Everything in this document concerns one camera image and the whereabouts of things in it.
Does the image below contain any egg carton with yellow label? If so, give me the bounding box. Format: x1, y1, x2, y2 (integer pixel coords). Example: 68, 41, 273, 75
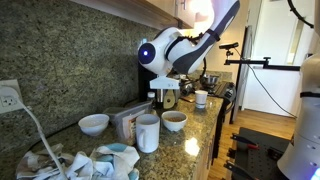
102, 105, 135, 135

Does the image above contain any wooden base cabinet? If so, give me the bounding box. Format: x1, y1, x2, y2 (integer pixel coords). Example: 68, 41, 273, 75
191, 99, 225, 180

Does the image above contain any black camera tripod stand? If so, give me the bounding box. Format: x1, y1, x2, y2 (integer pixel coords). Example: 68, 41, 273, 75
232, 49, 298, 120

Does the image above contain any brown bottle with white cap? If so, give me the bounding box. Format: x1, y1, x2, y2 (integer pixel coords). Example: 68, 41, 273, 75
146, 91, 157, 103

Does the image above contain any red handled clamp tool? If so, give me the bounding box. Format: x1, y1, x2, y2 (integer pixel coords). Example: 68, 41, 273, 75
230, 132, 260, 151

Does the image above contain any black stereo camera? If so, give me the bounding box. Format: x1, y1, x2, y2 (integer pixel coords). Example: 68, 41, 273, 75
218, 41, 240, 51

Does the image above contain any wall cabinet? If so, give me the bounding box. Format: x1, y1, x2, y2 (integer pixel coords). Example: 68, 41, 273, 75
69, 0, 198, 31

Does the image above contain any white power cord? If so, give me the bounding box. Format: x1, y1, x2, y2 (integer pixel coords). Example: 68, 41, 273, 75
0, 85, 68, 180

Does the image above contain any steel pot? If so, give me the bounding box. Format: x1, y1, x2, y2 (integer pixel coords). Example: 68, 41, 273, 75
199, 73, 221, 89

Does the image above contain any clear plastic bag of grains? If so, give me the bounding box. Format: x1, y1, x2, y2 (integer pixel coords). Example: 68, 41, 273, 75
114, 100, 155, 145

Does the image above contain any white paper cup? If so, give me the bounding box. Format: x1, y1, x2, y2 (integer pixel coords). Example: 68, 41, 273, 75
194, 89, 209, 110

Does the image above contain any white bowl with grains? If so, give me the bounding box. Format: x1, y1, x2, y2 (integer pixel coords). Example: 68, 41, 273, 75
160, 110, 189, 133

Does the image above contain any white blue dish cloth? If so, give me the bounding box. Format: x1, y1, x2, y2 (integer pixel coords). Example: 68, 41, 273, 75
15, 142, 141, 180

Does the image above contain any black stove top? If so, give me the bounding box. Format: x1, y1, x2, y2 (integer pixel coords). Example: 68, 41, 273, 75
199, 81, 237, 102

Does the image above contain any black clamp tool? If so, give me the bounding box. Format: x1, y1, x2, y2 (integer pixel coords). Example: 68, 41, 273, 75
223, 160, 258, 180

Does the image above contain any white ceramic mug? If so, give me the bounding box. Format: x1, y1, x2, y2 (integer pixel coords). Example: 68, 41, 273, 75
135, 113, 161, 155

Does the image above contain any white wall outlet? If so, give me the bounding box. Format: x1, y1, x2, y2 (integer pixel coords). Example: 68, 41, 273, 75
0, 78, 25, 115

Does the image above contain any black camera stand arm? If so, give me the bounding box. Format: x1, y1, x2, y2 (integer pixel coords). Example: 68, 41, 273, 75
223, 55, 302, 72

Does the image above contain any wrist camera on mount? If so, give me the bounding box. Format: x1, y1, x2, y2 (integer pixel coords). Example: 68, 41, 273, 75
148, 75, 181, 91

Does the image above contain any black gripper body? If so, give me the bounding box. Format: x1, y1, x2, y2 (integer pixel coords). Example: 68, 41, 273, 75
154, 87, 184, 101

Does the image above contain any black perforated board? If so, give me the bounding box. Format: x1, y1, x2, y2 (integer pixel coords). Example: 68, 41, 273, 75
225, 126, 295, 180

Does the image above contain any empty white bowl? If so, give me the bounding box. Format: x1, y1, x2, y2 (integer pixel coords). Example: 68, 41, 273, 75
77, 113, 111, 137

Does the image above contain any dark wooden spoon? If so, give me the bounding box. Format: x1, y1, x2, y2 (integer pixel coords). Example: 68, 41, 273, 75
180, 94, 197, 104

